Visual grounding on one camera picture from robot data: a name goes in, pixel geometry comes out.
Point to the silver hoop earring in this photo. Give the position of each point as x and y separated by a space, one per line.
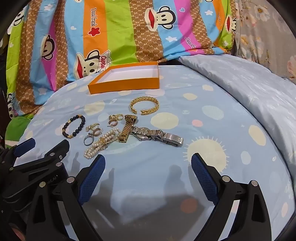
85 141

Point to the grey floral cloth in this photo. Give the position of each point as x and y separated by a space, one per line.
266 30

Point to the gold hoop earring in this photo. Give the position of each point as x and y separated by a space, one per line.
114 124

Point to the pale blue quilt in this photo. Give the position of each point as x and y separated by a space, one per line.
254 88

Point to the blue spotted bed sheet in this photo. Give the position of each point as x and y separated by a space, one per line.
208 129

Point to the silver wristwatch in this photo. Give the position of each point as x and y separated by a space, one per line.
168 139

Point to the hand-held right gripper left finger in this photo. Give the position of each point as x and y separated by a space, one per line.
92 177

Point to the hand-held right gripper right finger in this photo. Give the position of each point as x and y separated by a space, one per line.
205 178

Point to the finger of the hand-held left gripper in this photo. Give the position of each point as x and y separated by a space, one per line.
23 147
55 151

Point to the colourful monkey print blanket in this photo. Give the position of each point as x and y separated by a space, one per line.
115 30

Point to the gold wristwatch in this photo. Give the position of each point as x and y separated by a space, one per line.
126 129

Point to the orange cardboard box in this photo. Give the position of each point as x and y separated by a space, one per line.
124 84

